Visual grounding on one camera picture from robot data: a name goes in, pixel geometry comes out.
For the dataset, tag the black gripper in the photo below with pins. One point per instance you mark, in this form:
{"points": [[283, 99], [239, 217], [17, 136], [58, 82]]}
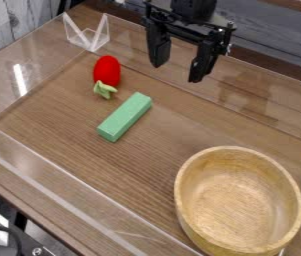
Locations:
{"points": [[192, 21]]}

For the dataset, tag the red plush strawberry toy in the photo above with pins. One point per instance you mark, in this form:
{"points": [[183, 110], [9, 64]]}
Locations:
{"points": [[106, 76]]}

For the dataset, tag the green rectangular block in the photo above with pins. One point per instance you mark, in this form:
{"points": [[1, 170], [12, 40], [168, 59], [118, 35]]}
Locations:
{"points": [[124, 117]]}

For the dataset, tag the wooden bowl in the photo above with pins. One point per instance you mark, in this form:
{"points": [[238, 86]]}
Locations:
{"points": [[237, 202]]}

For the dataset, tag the clear acrylic tray enclosure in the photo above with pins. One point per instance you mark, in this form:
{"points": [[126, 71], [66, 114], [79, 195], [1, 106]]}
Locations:
{"points": [[102, 194]]}

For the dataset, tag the black metal bracket with bolt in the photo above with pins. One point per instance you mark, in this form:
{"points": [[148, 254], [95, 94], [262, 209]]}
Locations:
{"points": [[31, 247]]}

